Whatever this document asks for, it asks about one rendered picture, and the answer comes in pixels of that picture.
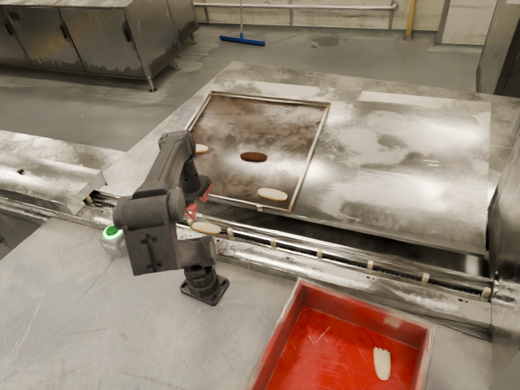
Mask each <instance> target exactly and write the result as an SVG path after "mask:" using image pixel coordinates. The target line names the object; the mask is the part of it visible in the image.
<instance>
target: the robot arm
mask: <svg viewBox="0 0 520 390"><path fill-rule="evenodd" d="M158 145H159V150H160V151H159V153H158V155H157V157H156V159H155V161H154V163H153V164H152V167H151V169H150V171H149V173H148V175H147V177H146V178H145V181H144V182H143V183H142V185H141V186H140V187H138V188H137V189H136V190H135V192H134V193H133V194H132V195H129V196H123V197H120V199H119V200H118V202H117V203H116V205H115V207H114V209H113V211H112V215H111V216H112V220H113V224H114V226H115V229H116V230H117V231H120V230H123V234H124V237H125V243H126V246H127V249H128V256H129V259H130V262H131V266H132V271H133V275H134V276H138V275H144V274H149V273H155V272H165V271H171V270H173V271H175V270H180V269H184V275H185V276H186V279H185V280H184V281H183V283H182V284H181V286H180V292H181V293H183V294H185V295H187V296H190V297H192V298H194V299H197V300H199V301H201V302H203V303H206V304H207V305H210V306H216V305H217V304H218V302H219V301H220V299H221V297H222V296H223V295H224V293H225V291H226V290H227V288H228V286H229V285H230V283H229V280H228V279H227V278H225V277H223V276H221V275H217V273H216V271H215V268H213V267H212V265H216V264H217V253H216V246H215V242H214V237H213V236H202V237H201V238H191V239H185V240H180V239H177V232H176V222H180V221H183V217H184V214H186V215H187V216H188V217H189V218H190V219H192V220H195V219H196V215H197V204H194V203H195V202H194V201H195V199H196V198H197V197H199V198H200V199H201V201H202V202H205V203H206V202H207V198H208V195H209V192H210V189H211V187H212V184H213V183H212V180H209V177H208V176H201V175H199V174H198V172H197V167H196V163H195V161H194V160H195V157H196V141H195V139H194V138H193V134H192V133H190V130H189V129H187V130H181V131H175V132H166V133H162V135H161V137H160V139H158ZM178 180H179V182H180V188H178V189H176V186H177V183H178ZM205 192H206V193H205ZM204 194H205V196H204V197H203V195H204ZM186 200H187V201H186ZM187 209H188V210H190V211H192V215H191V214H190V213H189V212H188V210H187ZM152 238H153V239H152Z"/></svg>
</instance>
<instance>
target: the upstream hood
mask: <svg viewBox="0 0 520 390"><path fill-rule="evenodd" d="M103 185H105V186H107V183H106V181H105V179H104V177H103V173H102V171H101V170H98V169H91V168H87V167H83V166H75V165H71V164H67V163H63V162H56V161H52V160H48V159H41V158H36V157H32V156H25V155H21V154H17V153H13V152H6V151H2V150H0V197H4V198H7V199H10V200H16V201H19V202H22V203H25V204H31V205H34V206H37V207H43V208H46V209H49V210H54V211H58V212H61V213H65V214H69V215H73V216H74V215H75V214H76V213H77V212H78V211H79V210H80V209H81V208H82V207H83V206H84V205H85V203H84V202H83V200H84V199H85V198H86V197H87V196H88V195H89V194H90V193H91V192H92V191H93V190H94V189H95V188H96V187H97V189H98V190H99V189H100V188H102V187H103Z"/></svg>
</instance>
